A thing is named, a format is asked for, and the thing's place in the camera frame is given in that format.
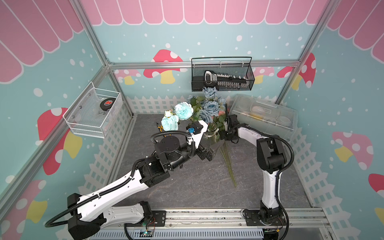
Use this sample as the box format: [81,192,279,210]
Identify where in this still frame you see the pink orange peony stem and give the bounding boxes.
[220,141,237,188]

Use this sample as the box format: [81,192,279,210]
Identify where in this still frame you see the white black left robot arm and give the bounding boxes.
[45,131,223,240]

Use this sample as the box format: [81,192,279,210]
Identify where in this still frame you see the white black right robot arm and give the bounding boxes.
[225,115,295,226]

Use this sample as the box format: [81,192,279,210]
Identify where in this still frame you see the clear glass ribbed vase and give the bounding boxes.
[203,131,218,147]

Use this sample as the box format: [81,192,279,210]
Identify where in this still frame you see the coral pink flower stem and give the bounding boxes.
[214,111,227,140]

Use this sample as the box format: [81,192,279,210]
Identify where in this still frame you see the grey blue rose stem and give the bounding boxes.
[187,87,227,125]

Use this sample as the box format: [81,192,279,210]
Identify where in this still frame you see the green translucent storage box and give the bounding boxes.
[230,95,298,142]

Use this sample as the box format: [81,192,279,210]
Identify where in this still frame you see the light blue flower stem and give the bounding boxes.
[161,102,194,131]

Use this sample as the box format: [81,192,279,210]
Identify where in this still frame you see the yellow black pliers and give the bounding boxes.
[156,123,164,132]

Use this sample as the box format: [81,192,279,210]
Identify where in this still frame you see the socket bit set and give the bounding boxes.
[204,71,249,90]

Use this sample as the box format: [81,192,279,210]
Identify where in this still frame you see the black tape roll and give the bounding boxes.
[100,98,117,112]

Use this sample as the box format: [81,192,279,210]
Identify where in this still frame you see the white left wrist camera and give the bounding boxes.
[187,120,208,149]

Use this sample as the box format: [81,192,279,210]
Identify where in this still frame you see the black wire mesh basket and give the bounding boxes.
[191,57,255,92]

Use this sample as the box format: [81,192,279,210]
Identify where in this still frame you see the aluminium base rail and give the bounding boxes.
[77,208,331,240]

